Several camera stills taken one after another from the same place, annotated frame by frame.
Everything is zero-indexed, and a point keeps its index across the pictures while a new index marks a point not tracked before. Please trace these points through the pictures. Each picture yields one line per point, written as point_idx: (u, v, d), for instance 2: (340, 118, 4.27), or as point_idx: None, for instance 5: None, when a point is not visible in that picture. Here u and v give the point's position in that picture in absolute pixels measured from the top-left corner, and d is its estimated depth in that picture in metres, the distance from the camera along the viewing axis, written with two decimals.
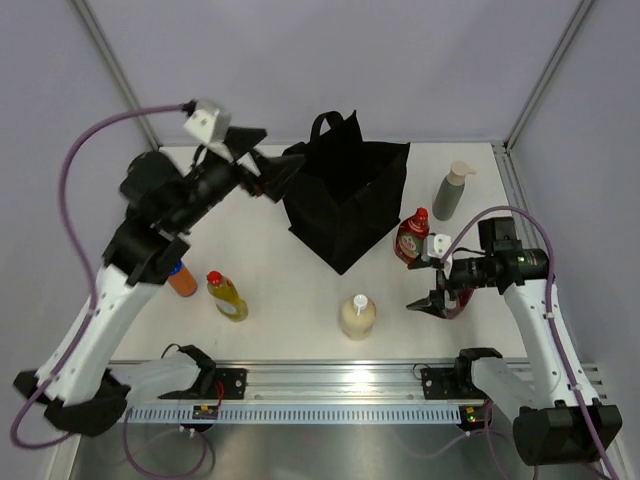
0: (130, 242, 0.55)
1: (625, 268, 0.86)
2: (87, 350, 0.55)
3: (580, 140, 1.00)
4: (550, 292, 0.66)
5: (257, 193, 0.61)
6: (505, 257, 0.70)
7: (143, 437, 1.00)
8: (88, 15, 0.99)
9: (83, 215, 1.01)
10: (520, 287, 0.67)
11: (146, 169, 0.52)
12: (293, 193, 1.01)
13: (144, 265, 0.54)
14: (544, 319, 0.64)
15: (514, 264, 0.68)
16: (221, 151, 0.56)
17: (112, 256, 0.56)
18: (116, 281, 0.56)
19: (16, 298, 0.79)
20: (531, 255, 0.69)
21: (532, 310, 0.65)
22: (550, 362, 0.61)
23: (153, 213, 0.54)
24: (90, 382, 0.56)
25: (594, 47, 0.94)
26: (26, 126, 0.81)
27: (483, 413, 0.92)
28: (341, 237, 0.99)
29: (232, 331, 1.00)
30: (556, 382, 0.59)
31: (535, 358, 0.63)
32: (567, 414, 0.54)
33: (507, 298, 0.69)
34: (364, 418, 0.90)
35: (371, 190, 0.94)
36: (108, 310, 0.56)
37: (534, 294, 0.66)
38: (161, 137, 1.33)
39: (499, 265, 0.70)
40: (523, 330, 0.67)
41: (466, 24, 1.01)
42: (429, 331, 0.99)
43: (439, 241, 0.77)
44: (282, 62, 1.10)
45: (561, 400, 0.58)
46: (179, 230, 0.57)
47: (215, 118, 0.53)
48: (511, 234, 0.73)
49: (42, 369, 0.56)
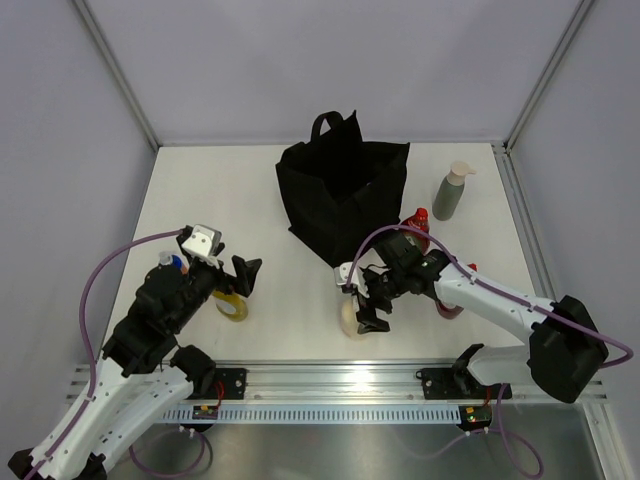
0: (130, 337, 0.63)
1: (626, 267, 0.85)
2: (79, 434, 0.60)
3: (580, 139, 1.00)
4: (460, 266, 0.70)
5: (231, 290, 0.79)
6: (416, 271, 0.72)
7: (142, 437, 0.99)
8: (89, 16, 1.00)
9: (85, 214, 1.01)
10: (439, 281, 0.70)
11: (162, 277, 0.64)
12: (293, 193, 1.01)
13: (139, 359, 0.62)
14: (472, 285, 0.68)
15: (426, 273, 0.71)
16: (213, 262, 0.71)
17: (111, 350, 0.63)
18: (111, 373, 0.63)
19: (17, 296, 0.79)
20: (432, 257, 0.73)
21: (461, 286, 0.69)
22: (503, 304, 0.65)
23: (158, 315, 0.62)
24: (79, 462, 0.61)
25: (594, 46, 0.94)
26: (26, 125, 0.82)
27: (484, 413, 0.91)
28: (342, 238, 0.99)
29: (231, 331, 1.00)
30: (518, 314, 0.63)
31: (493, 314, 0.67)
32: (545, 330, 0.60)
33: (439, 295, 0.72)
34: (363, 418, 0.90)
35: (371, 190, 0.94)
36: (103, 399, 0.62)
37: (450, 275, 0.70)
38: (162, 137, 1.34)
39: (418, 281, 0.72)
40: (468, 305, 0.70)
41: (464, 24, 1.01)
42: (429, 331, 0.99)
43: (344, 268, 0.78)
44: (281, 62, 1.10)
45: (534, 322, 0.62)
46: (173, 328, 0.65)
47: (211, 238, 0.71)
48: (406, 245, 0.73)
49: (37, 450, 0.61)
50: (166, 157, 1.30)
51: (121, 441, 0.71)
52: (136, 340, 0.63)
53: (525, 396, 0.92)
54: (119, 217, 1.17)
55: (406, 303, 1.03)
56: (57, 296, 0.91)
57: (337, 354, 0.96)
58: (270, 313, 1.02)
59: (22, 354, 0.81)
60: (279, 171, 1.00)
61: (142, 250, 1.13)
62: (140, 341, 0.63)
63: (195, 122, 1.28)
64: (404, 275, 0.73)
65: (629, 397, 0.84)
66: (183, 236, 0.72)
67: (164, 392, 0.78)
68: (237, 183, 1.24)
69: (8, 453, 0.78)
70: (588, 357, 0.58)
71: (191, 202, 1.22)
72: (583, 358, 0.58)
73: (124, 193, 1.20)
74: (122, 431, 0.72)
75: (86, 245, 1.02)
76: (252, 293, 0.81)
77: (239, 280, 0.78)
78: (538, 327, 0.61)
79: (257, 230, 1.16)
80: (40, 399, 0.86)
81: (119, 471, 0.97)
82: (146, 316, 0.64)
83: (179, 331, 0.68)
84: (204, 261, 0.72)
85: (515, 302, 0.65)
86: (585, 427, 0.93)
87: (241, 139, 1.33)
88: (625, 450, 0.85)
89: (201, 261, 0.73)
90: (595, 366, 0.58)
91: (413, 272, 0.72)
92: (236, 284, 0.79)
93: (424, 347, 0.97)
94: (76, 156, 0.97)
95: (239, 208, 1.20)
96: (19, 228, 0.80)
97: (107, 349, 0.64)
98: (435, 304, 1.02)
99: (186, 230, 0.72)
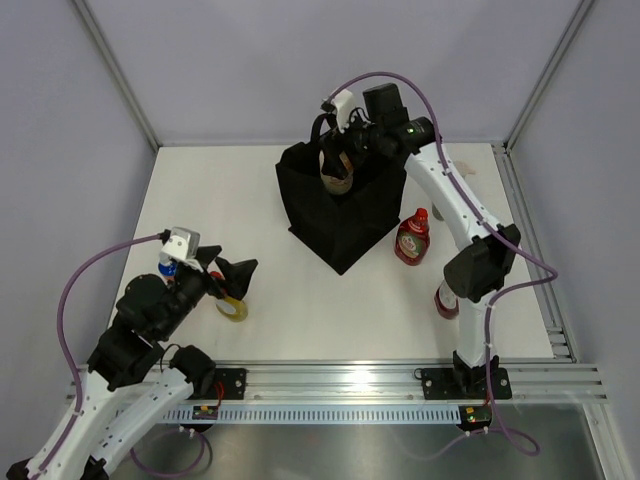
0: (114, 348, 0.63)
1: (624, 267, 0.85)
2: (72, 446, 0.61)
3: (578, 138, 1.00)
4: (442, 152, 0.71)
5: (223, 294, 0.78)
6: (396, 132, 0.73)
7: (143, 437, 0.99)
8: (90, 16, 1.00)
9: (85, 213, 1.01)
10: (417, 154, 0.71)
11: (143, 288, 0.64)
12: (292, 194, 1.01)
13: (123, 372, 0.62)
14: (445, 176, 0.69)
15: (408, 135, 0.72)
16: (195, 265, 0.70)
17: (96, 362, 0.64)
18: (99, 385, 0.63)
19: (18, 298, 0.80)
20: (418, 125, 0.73)
21: (433, 172, 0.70)
22: (458, 208, 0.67)
23: (140, 326, 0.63)
24: (75, 471, 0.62)
25: (594, 44, 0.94)
26: (25, 124, 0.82)
27: (483, 413, 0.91)
28: (342, 237, 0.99)
29: (231, 331, 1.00)
30: (468, 223, 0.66)
31: (446, 211, 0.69)
32: (481, 248, 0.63)
33: (407, 168, 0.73)
34: (364, 418, 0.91)
35: (371, 190, 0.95)
36: (92, 412, 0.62)
37: (431, 157, 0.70)
38: (161, 137, 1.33)
39: (394, 143, 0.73)
40: (427, 190, 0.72)
41: (463, 23, 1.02)
42: (429, 330, 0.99)
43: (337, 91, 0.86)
44: (281, 62, 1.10)
45: (476, 236, 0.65)
46: (159, 338, 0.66)
47: (188, 240, 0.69)
48: (397, 104, 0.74)
49: (32, 462, 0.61)
50: (166, 157, 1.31)
51: (121, 445, 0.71)
52: (120, 352, 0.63)
53: (525, 396, 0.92)
54: (119, 218, 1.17)
55: (405, 302, 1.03)
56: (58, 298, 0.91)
57: (336, 354, 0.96)
58: (269, 313, 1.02)
59: (21, 354, 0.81)
60: (280, 173, 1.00)
61: (142, 251, 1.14)
62: (124, 354, 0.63)
63: (195, 122, 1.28)
64: (384, 135, 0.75)
65: (630, 397, 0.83)
66: (162, 242, 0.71)
67: (163, 394, 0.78)
68: (237, 183, 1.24)
69: (9, 451, 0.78)
70: (493, 271, 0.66)
71: (192, 201, 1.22)
72: (490, 271, 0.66)
73: (124, 193, 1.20)
74: (122, 434, 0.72)
75: (86, 245, 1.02)
76: (244, 295, 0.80)
77: (229, 283, 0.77)
78: (478, 242, 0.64)
79: (256, 230, 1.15)
80: (40, 399, 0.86)
81: (119, 471, 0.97)
82: (130, 327, 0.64)
83: (167, 340, 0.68)
84: (188, 266, 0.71)
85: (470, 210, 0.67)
86: (585, 428, 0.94)
87: (241, 140, 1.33)
88: (625, 450, 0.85)
89: (185, 267, 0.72)
90: (495, 278, 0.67)
91: (394, 130, 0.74)
92: (228, 287, 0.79)
93: (424, 347, 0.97)
94: (76, 155, 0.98)
95: (240, 207, 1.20)
96: (19, 229, 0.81)
97: (92, 360, 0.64)
98: (434, 304, 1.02)
99: (162, 235, 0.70)
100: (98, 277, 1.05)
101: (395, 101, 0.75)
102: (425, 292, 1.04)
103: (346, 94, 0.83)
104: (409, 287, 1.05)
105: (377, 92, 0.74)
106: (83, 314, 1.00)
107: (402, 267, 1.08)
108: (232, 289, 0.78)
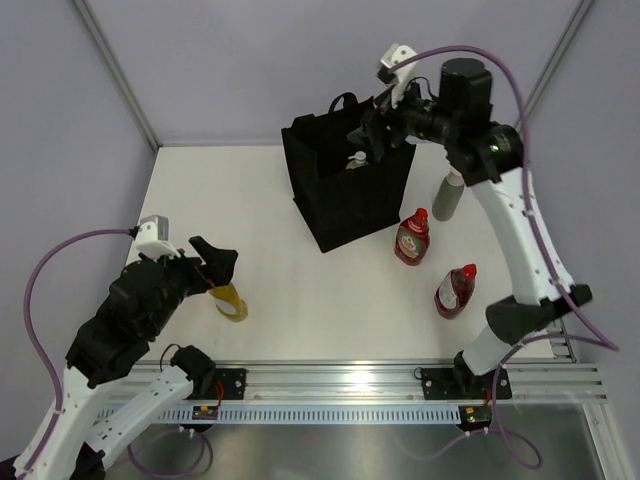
0: (97, 338, 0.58)
1: (625, 267, 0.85)
2: (56, 445, 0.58)
3: (578, 138, 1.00)
4: (527, 184, 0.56)
5: (209, 285, 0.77)
6: (474, 142, 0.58)
7: (142, 437, 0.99)
8: (90, 17, 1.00)
9: (85, 214, 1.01)
10: (496, 183, 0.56)
11: (138, 273, 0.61)
12: (288, 155, 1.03)
13: (104, 365, 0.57)
14: (523, 217, 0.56)
15: (489, 152, 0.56)
16: (168, 246, 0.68)
17: (74, 359, 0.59)
18: (79, 382, 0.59)
19: (18, 298, 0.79)
20: (502, 137, 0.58)
21: (510, 207, 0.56)
22: (532, 258, 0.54)
23: (132, 315, 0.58)
24: (64, 469, 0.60)
25: (594, 44, 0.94)
26: (25, 124, 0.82)
27: (484, 414, 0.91)
28: (320, 215, 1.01)
29: (231, 332, 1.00)
30: (539, 280, 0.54)
31: (514, 254, 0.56)
32: (549, 311, 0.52)
33: (474, 188, 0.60)
34: (364, 418, 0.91)
35: (356, 175, 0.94)
36: (73, 410, 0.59)
37: (511, 189, 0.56)
38: (162, 138, 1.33)
39: (469, 155, 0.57)
40: (494, 222, 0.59)
41: (463, 24, 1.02)
42: (429, 329, 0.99)
43: (401, 53, 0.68)
44: (281, 63, 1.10)
45: (544, 297, 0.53)
46: (146, 334, 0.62)
47: (156, 223, 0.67)
48: (486, 103, 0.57)
49: (20, 460, 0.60)
50: (166, 157, 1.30)
51: (120, 437, 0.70)
52: (102, 345, 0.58)
53: (525, 396, 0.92)
54: (119, 218, 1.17)
55: (405, 302, 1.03)
56: (57, 298, 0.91)
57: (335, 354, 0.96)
58: (270, 313, 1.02)
59: (20, 355, 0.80)
60: (284, 137, 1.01)
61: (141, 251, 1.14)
62: (108, 346, 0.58)
63: (195, 121, 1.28)
64: (456, 139, 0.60)
65: (630, 398, 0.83)
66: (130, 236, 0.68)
67: (164, 390, 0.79)
68: (237, 183, 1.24)
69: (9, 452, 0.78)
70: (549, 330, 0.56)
71: (191, 201, 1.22)
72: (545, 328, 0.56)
73: (124, 193, 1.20)
74: (122, 428, 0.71)
75: (86, 244, 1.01)
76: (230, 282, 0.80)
77: (215, 271, 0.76)
78: (545, 303, 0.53)
79: (257, 229, 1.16)
80: (38, 399, 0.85)
81: (118, 472, 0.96)
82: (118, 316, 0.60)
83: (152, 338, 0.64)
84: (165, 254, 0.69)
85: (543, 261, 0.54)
86: (585, 428, 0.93)
87: (242, 140, 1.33)
88: (625, 450, 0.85)
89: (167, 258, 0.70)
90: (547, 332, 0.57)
91: (472, 139, 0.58)
92: (213, 277, 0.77)
93: (424, 347, 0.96)
94: (75, 155, 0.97)
95: (239, 208, 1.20)
96: (19, 230, 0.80)
97: (70, 356, 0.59)
98: (434, 304, 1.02)
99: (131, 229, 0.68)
100: (97, 277, 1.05)
101: (485, 97, 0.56)
102: (425, 292, 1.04)
103: (409, 68, 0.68)
104: (409, 286, 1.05)
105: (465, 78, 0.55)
106: (83, 315, 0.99)
107: (402, 268, 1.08)
108: (216, 279, 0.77)
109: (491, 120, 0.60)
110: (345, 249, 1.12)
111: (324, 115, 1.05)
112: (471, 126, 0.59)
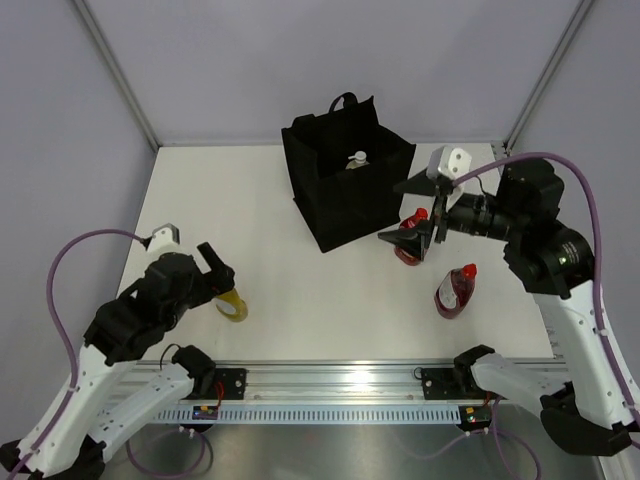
0: (121, 317, 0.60)
1: (626, 267, 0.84)
2: (66, 425, 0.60)
3: (579, 138, 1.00)
4: (600, 301, 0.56)
5: (214, 291, 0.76)
6: (543, 253, 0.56)
7: (143, 437, 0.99)
8: (90, 18, 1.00)
9: (86, 214, 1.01)
10: (567, 300, 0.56)
11: (174, 260, 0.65)
12: (288, 155, 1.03)
13: (123, 343, 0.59)
14: (594, 336, 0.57)
15: (558, 265, 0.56)
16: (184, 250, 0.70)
17: (93, 337, 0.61)
18: (93, 362, 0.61)
19: (18, 298, 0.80)
20: (570, 247, 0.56)
21: (580, 325, 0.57)
22: (604, 381, 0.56)
23: (161, 297, 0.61)
24: (69, 453, 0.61)
25: (595, 44, 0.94)
26: (24, 124, 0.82)
27: (484, 414, 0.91)
28: (320, 215, 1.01)
29: (231, 332, 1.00)
30: (611, 402, 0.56)
31: (583, 372, 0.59)
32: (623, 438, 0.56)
33: (537, 294, 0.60)
34: (364, 418, 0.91)
35: (356, 175, 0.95)
36: (87, 389, 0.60)
37: (583, 305, 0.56)
38: (162, 138, 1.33)
39: (535, 266, 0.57)
40: (560, 329, 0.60)
41: (463, 23, 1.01)
42: (429, 329, 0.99)
43: (457, 157, 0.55)
44: (281, 63, 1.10)
45: (617, 421, 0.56)
46: (166, 319, 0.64)
47: (170, 229, 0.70)
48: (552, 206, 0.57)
49: (25, 442, 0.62)
50: (166, 157, 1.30)
51: (122, 430, 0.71)
52: (123, 324, 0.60)
53: None
54: (119, 218, 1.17)
55: (405, 302, 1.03)
56: (58, 298, 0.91)
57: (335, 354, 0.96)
58: (270, 313, 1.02)
59: (21, 354, 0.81)
60: (284, 137, 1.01)
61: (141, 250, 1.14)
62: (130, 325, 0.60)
63: (195, 121, 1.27)
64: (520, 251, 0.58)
65: None
66: (144, 245, 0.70)
67: (166, 386, 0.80)
68: (237, 183, 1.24)
69: None
70: None
71: (191, 202, 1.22)
72: None
73: (124, 193, 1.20)
74: (124, 420, 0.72)
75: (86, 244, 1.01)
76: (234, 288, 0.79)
77: (220, 278, 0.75)
78: (618, 428, 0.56)
79: (257, 230, 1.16)
80: (38, 398, 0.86)
81: (118, 471, 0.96)
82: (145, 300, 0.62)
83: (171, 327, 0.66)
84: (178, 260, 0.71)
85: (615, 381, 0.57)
86: None
87: (241, 140, 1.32)
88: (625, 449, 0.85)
89: None
90: None
91: (538, 249, 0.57)
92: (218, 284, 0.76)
93: (424, 348, 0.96)
94: (76, 155, 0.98)
95: (240, 208, 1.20)
96: (19, 230, 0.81)
97: (89, 336, 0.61)
98: (435, 304, 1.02)
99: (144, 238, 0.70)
100: (97, 277, 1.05)
101: (553, 201, 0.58)
102: (425, 292, 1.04)
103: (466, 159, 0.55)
104: (409, 286, 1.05)
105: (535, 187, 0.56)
106: (83, 314, 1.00)
107: (402, 268, 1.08)
108: (222, 287, 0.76)
109: (556, 223, 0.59)
110: (345, 249, 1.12)
111: (324, 115, 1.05)
112: (534, 230, 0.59)
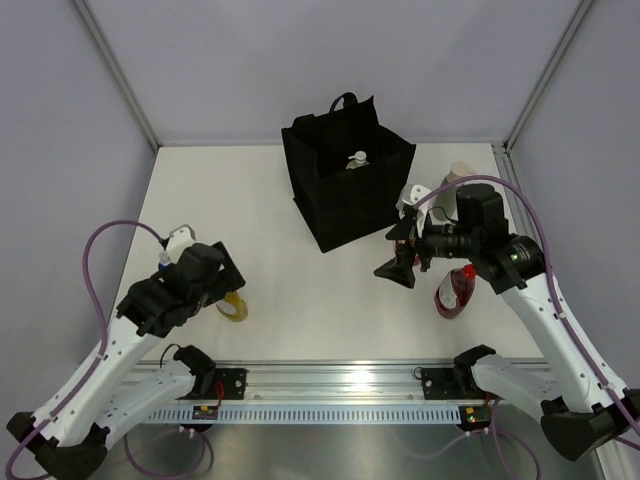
0: (154, 293, 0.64)
1: (625, 267, 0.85)
2: (90, 393, 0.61)
3: (578, 138, 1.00)
4: (553, 288, 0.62)
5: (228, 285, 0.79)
6: (497, 255, 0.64)
7: (143, 437, 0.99)
8: (90, 18, 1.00)
9: (86, 214, 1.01)
10: (522, 289, 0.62)
11: (205, 247, 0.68)
12: (288, 154, 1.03)
13: (156, 317, 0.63)
14: (556, 320, 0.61)
15: (510, 262, 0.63)
16: None
17: (126, 308, 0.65)
18: (125, 331, 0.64)
19: (18, 298, 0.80)
20: (521, 247, 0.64)
21: (541, 311, 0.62)
22: (575, 363, 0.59)
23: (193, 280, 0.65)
24: (84, 427, 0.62)
25: (594, 45, 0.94)
26: (24, 124, 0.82)
27: (484, 414, 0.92)
28: (320, 215, 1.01)
29: (230, 332, 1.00)
30: (586, 383, 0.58)
31: (557, 360, 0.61)
32: (606, 419, 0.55)
33: (503, 296, 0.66)
34: (364, 418, 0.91)
35: (355, 176, 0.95)
36: (115, 357, 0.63)
37: (539, 293, 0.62)
38: (161, 138, 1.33)
39: (493, 267, 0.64)
40: (529, 325, 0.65)
41: (463, 24, 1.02)
42: (429, 329, 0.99)
43: (417, 191, 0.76)
44: (281, 62, 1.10)
45: (596, 403, 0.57)
46: (193, 302, 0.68)
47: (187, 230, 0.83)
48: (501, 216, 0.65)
49: (42, 410, 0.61)
50: (166, 157, 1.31)
51: (125, 417, 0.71)
52: (156, 300, 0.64)
53: None
54: (118, 218, 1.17)
55: (405, 302, 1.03)
56: (59, 297, 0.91)
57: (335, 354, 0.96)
58: (270, 313, 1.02)
59: (22, 354, 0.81)
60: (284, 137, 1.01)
61: (142, 251, 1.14)
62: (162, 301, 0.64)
63: (195, 121, 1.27)
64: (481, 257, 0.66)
65: None
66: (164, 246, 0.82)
67: (168, 379, 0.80)
68: (237, 183, 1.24)
69: None
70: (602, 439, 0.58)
71: (191, 202, 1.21)
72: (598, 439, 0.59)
73: (124, 193, 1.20)
74: (127, 409, 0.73)
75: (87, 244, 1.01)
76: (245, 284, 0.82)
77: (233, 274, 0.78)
78: (600, 410, 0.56)
79: (257, 230, 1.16)
80: (39, 397, 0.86)
81: (118, 471, 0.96)
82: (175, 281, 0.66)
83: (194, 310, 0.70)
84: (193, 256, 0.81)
85: (585, 362, 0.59)
86: None
87: (241, 140, 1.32)
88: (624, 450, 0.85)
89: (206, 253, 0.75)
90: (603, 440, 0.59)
91: (493, 252, 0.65)
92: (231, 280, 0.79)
93: (424, 348, 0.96)
94: (76, 155, 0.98)
95: (239, 208, 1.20)
96: (19, 229, 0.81)
97: (121, 307, 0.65)
98: (434, 304, 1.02)
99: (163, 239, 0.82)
100: (98, 276, 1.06)
101: (500, 214, 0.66)
102: (425, 293, 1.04)
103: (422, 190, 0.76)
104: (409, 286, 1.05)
105: (478, 202, 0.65)
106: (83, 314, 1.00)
107: None
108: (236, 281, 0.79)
109: (510, 234, 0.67)
110: (345, 249, 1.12)
111: (324, 114, 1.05)
112: (490, 239, 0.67)
